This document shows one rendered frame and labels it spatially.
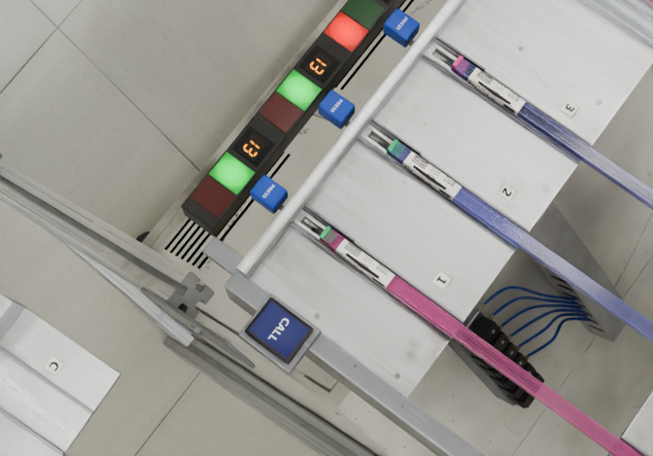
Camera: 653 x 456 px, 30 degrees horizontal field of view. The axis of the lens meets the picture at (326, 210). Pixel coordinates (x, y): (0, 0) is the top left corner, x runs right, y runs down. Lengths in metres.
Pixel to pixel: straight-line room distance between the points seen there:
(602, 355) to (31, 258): 0.85
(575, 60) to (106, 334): 1.00
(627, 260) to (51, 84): 0.86
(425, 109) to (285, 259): 0.21
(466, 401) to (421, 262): 0.44
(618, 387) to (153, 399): 0.77
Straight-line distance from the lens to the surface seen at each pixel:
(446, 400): 1.56
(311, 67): 1.25
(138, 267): 1.30
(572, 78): 1.26
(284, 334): 1.12
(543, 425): 1.72
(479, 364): 1.52
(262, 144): 1.22
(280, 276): 1.18
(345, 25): 1.27
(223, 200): 1.21
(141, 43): 1.89
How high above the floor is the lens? 1.64
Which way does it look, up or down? 50 degrees down
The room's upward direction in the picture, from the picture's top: 113 degrees clockwise
